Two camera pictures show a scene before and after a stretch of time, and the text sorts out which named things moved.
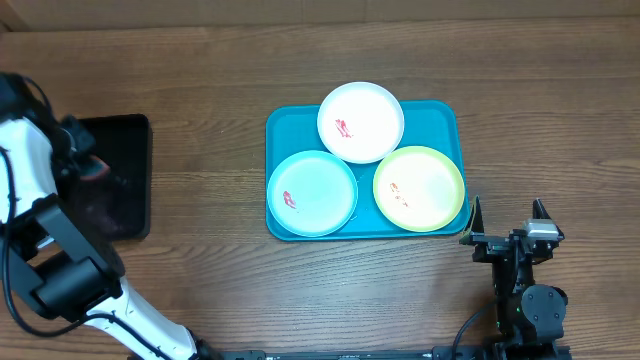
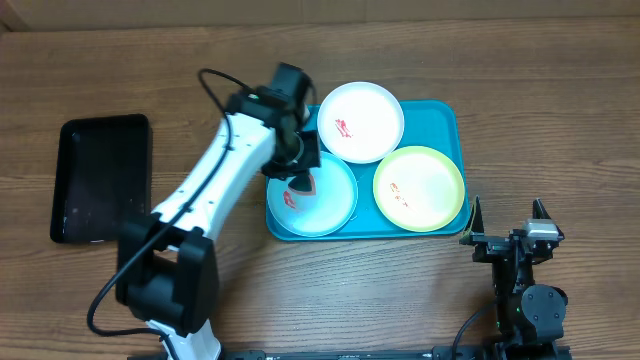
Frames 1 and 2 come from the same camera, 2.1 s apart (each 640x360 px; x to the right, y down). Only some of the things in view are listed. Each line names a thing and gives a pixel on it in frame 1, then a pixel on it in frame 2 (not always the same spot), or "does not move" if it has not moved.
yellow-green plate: (418, 189) does not move
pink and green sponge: (98, 167) -> (303, 185)
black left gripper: (65, 167) -> (310, 142)
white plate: (360, 122) does not move
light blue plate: (312, 193) does not move
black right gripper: (492, 246) does not move
